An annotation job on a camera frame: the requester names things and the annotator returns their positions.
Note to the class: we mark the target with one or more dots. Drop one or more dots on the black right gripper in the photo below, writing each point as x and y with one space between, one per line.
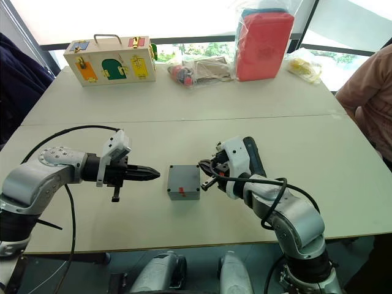
221 165

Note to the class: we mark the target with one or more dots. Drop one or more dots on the dark window frame rail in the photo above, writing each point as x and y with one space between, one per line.
196 39

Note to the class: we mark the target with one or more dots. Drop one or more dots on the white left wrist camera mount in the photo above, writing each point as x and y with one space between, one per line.
114 145

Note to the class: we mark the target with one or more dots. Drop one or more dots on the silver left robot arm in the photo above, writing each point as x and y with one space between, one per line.
33 180

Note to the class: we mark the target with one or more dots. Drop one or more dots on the red pouch in plastic bag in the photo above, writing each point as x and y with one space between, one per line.
263 46

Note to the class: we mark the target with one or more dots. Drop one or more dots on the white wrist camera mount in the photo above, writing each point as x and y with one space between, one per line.
237 156
114 145

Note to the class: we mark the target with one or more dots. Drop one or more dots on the wooden lock box coloured doors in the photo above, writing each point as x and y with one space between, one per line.
113 61

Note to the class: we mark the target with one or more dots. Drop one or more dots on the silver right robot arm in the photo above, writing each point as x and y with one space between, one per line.
294 217

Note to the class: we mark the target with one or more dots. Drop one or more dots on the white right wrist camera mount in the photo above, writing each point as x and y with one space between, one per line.
237 156

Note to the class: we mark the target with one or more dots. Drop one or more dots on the person in pink shirt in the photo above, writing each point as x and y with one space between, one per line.
367 92

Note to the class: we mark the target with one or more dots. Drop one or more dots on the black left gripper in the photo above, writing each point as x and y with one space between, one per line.
118 173

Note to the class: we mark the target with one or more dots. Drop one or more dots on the silver rounded leg housing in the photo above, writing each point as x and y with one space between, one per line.
234 272
159 272

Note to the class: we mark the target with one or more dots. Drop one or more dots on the clear bag with toy parts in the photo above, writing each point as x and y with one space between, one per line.
202 70

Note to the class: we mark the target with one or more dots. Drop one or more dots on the dark blue jacket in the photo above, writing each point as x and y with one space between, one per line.
21 85

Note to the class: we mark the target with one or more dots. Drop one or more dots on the clear bag with yellow items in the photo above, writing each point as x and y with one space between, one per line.
303 65

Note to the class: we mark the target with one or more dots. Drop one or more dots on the grey metal box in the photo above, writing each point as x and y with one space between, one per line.
183 180

